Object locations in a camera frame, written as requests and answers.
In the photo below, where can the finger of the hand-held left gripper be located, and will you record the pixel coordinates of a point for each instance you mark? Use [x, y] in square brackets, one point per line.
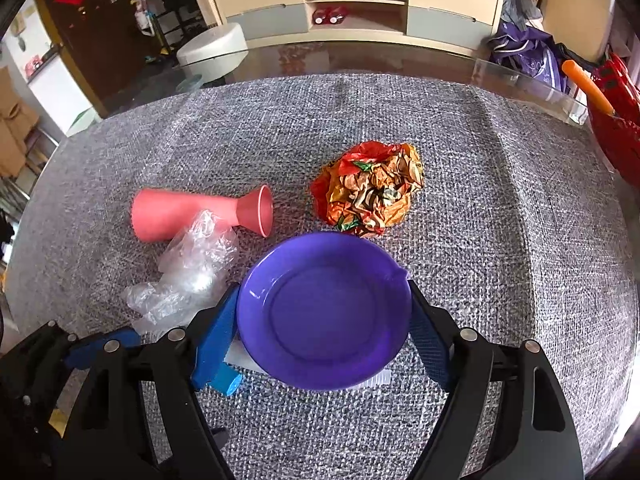
[85, 352]

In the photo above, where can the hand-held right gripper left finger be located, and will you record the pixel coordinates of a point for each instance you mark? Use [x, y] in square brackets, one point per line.
[217, 340]

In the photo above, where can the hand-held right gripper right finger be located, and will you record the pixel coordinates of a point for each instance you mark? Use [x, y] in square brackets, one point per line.
[430, 345]

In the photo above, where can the purple plastic plate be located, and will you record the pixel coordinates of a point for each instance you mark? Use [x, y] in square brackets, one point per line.
[320, 310]

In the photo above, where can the light blue plastic piece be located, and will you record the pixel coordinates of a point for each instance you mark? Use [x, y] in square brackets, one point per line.
[227, 382]

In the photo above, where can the clear plastic bag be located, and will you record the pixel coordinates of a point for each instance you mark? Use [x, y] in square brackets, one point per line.
[190, 270]

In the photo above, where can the pink plastic cup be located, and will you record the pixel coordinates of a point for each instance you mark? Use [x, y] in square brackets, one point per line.
[170, 212]

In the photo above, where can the grey woven table mat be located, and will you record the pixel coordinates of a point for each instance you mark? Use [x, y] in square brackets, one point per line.
[500, 210]

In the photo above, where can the crumpled orange foil wrapper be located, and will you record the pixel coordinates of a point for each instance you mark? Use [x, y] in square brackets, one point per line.
[370, 190]

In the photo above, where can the whiteboard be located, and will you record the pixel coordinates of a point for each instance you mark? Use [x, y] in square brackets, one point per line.
[60, 95]

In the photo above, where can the red plastic basket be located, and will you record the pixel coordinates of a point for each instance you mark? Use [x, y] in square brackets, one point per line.
[617, 125]

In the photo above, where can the white round stool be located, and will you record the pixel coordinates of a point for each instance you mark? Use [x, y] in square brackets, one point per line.
[210, 50]

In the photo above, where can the purple bag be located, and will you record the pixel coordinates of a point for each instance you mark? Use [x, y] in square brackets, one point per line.
[530, 60]

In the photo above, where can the dark brown door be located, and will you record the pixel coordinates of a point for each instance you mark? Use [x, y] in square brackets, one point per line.
[100, 50]

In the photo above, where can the beige television cabinet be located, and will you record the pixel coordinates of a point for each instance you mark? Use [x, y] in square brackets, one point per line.
[450, 5]

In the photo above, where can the beige standing air conditioner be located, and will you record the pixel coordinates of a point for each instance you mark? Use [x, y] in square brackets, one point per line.
[580, 10]

